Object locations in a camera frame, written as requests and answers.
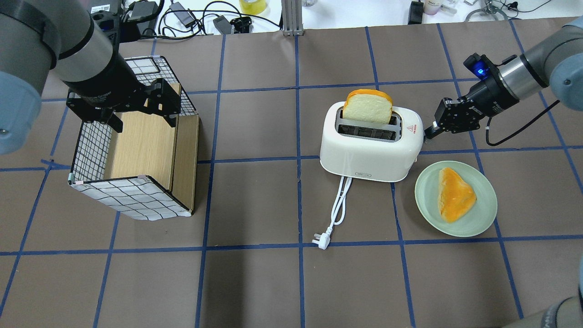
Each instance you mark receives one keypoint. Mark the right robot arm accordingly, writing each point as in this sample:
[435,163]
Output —
[555,62]

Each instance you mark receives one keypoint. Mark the light green plate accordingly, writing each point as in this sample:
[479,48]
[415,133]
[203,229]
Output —
[477,220]

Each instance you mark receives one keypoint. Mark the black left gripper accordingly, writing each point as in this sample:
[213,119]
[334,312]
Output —
[105,81]

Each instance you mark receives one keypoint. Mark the white two-slot toaster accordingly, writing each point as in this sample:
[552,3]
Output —
[371,151]

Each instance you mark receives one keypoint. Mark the bread slice in toaster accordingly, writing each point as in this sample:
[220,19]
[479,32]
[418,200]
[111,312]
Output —
[368,105]

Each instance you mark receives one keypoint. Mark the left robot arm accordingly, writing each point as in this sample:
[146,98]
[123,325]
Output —
[38,36]

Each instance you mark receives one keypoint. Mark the grey power adapter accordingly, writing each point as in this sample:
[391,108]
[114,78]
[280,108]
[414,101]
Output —
[183,15]

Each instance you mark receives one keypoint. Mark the bread slice on plate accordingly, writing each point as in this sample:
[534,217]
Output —
[456,197]

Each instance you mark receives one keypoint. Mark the aluminium frame post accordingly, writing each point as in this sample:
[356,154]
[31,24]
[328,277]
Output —
[291,14]

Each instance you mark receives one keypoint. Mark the black power adapter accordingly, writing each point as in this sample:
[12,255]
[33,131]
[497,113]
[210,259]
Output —
[142,10]

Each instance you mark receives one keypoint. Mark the yellow tape roll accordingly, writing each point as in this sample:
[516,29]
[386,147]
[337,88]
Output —
[253,7]

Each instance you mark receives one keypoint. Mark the wire basket with wooden shelf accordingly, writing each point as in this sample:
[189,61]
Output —
[148,171]

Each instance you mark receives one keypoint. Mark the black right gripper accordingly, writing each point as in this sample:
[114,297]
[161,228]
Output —
[488,92]

